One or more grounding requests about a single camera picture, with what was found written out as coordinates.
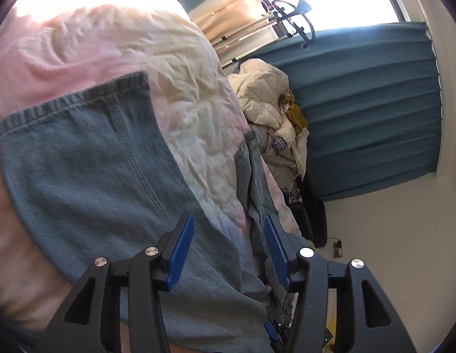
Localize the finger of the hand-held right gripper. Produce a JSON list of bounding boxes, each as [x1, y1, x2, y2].
[[264, 322, 287, 352]]

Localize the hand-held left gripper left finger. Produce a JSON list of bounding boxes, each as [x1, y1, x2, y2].
[[44, 212, 195, 353]]

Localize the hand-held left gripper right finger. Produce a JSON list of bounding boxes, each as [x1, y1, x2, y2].
[[263, 214, 418, 353]]

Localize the blue denim jeans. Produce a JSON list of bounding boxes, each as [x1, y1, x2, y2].
[[0, 71, 300, 353]]

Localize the black bag on floor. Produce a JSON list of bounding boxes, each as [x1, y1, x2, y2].
[[287, 173, 329, 249]]

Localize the yellow cloth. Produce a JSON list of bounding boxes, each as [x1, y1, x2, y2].
[[279, 92, 309, 135]]

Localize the cream crumpled duvet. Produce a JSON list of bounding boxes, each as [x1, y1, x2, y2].
[[226, 58, 310, 192]]

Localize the teal curtain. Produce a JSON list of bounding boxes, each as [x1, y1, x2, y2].
[[250, 21, 444, 202]]

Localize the pink and white bed sheet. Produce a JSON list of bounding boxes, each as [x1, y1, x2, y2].
[[0, 0, 302, 339]]

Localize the beige cabinet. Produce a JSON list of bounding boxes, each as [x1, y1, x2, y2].
[[188, 0, 280, 67]]

